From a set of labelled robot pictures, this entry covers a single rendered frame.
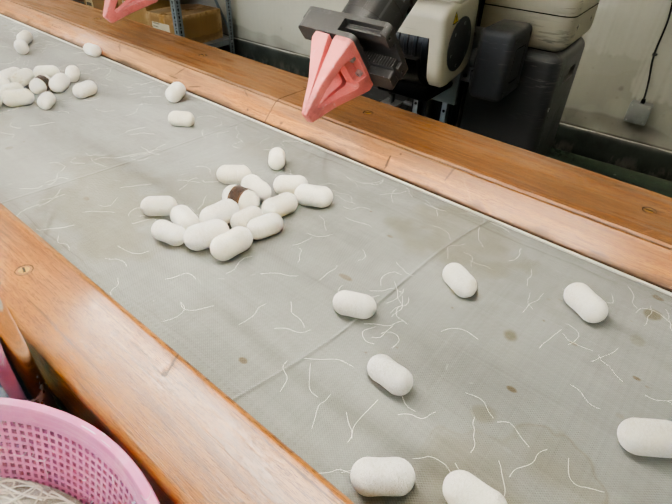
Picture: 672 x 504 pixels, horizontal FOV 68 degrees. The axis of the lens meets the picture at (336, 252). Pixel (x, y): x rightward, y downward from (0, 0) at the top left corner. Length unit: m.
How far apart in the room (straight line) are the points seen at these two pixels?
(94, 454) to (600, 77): 2.36
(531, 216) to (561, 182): 0.06
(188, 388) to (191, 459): 0.04
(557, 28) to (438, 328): 0.98
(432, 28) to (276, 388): 0.83
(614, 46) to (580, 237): 1.99
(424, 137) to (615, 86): 1.94
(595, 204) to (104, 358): 0.41
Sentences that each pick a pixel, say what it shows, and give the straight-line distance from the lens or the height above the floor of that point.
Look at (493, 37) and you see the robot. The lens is 1.14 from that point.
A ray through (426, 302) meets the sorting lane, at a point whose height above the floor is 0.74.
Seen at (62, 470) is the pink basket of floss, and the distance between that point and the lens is 0.32.
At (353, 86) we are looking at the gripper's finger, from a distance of 0.53.
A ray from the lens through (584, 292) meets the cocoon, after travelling 0.40.
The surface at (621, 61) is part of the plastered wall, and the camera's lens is 2.44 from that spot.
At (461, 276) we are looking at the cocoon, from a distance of 0.38.
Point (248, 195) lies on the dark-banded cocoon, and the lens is 0.45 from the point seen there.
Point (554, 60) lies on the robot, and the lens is 1.28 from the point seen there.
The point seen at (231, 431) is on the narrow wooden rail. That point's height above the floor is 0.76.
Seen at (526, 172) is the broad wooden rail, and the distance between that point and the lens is 0.53.
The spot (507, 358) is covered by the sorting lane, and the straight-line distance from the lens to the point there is 0.36.
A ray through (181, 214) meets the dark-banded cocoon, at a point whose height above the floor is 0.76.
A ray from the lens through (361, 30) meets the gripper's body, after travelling 0.51.
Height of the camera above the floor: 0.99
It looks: 38 degrees down
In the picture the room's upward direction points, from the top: 3 degrees clockwise
